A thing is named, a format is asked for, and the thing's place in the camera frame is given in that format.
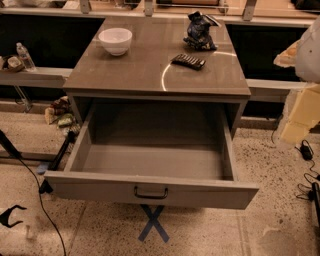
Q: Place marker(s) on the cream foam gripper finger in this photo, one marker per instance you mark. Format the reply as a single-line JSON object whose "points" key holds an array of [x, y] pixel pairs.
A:
{"points": [[304, 115], [287, 58]]}

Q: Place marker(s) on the blue chip bag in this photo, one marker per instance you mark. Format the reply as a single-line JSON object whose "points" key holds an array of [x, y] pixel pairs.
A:
{"points": [[198, 31]]}

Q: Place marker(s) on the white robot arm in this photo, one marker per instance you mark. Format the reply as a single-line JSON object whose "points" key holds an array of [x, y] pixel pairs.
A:
{"points": [[304, 56]]}

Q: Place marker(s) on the open grey top drawer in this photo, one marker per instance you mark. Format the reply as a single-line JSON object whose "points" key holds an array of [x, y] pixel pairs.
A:
{"points": [[185, 147]]}

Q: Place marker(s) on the grey drawer cabinet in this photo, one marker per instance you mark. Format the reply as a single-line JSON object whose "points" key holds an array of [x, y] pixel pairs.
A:
{"points": [[145, 71]]}

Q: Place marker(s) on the black power adapter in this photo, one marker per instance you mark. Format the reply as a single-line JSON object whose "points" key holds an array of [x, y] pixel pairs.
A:
{"points": [[306, 150]]}

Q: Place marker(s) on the dark snack bar pack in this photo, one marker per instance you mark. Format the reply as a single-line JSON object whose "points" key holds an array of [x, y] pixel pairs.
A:
{"points": [[188, 61]]}

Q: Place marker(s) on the white ceramic bowl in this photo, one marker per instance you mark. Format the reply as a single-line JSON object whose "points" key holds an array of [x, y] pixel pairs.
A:
{"points": [[115, 41]]}

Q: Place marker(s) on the blue tape cross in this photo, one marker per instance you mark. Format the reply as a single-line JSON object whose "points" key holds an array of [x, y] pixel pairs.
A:
{"points": [[153, 222]]}

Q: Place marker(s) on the pile of snack bags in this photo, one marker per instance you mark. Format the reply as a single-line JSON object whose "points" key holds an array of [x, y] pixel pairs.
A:
{"points": [[59, 113]]}

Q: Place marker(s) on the clear plastic water bottle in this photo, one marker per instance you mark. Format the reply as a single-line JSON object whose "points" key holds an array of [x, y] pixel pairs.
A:
{"points": [[25, 57]]}

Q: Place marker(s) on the black tripod leg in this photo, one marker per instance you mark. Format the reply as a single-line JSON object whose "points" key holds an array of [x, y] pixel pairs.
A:
{"points": [[70, 138]]}

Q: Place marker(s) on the small bowl on shelf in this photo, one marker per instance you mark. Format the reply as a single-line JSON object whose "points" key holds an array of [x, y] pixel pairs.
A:
{"points": [[11, 63]]}

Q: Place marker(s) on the black drawer handle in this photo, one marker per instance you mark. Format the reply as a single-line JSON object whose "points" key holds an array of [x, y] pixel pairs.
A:
{"points": [[152, 195]]}

